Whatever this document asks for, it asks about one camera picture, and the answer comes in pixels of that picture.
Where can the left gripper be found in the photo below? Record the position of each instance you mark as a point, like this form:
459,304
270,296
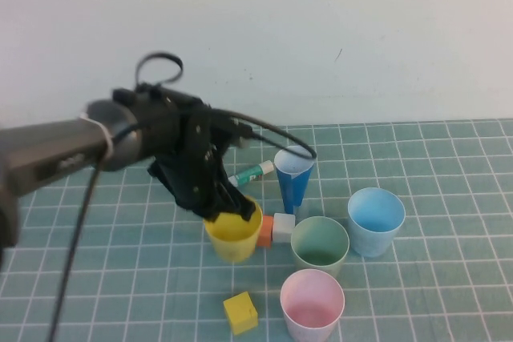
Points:
192,174

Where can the yellow plastic cup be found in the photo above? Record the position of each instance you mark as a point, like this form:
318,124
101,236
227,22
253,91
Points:
234,242

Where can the green plastic cup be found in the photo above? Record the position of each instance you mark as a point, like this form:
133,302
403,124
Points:
320,262

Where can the blue plastic cup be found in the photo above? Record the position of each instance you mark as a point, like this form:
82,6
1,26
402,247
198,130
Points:
374,238

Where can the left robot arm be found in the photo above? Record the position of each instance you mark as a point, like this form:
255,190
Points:
60,154

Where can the orange foam block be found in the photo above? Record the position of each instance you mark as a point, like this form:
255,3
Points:
264,234

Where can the green white glue stick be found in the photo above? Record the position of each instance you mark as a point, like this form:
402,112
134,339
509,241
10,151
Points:
250,174

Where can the white foam block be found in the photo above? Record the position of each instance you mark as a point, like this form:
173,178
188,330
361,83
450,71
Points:
283,228

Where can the yellow foam cube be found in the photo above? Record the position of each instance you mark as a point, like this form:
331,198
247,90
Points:
239,314

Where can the pink plastic cup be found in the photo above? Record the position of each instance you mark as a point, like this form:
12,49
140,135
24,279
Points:
310,318

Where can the green checked tablecloth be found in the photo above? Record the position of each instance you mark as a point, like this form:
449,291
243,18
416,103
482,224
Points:
421,286

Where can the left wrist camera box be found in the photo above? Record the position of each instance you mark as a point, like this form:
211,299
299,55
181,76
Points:
234,127

